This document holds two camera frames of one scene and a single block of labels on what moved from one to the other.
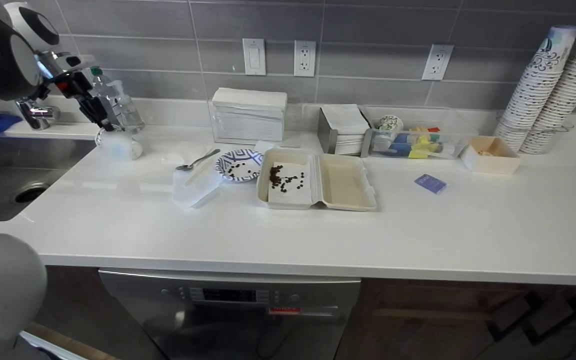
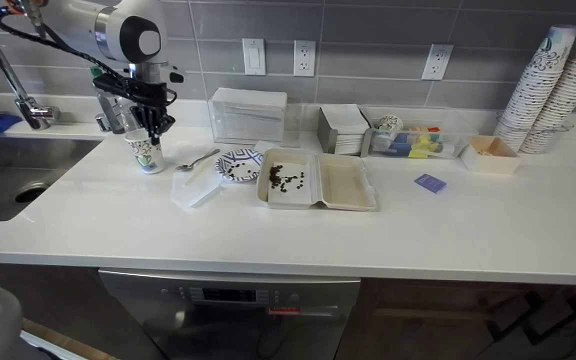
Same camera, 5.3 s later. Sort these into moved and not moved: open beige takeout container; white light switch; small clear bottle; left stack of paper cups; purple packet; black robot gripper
Moved: small clear bottle; black robot gripper
Not moved: white light switch; left stack of paper cups; open beige takeout container; purple packet
